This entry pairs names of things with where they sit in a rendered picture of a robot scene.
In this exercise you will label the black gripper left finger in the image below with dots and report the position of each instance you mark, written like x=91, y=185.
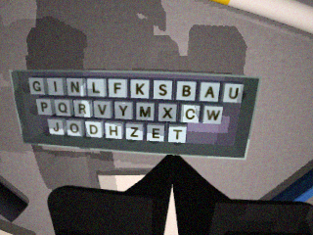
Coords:
x=140, y=210

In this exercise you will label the blue stylus with white tip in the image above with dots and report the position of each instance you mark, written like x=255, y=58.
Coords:
x=301, y=190

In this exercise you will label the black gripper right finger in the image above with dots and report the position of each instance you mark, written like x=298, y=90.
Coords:
x=201, y=209

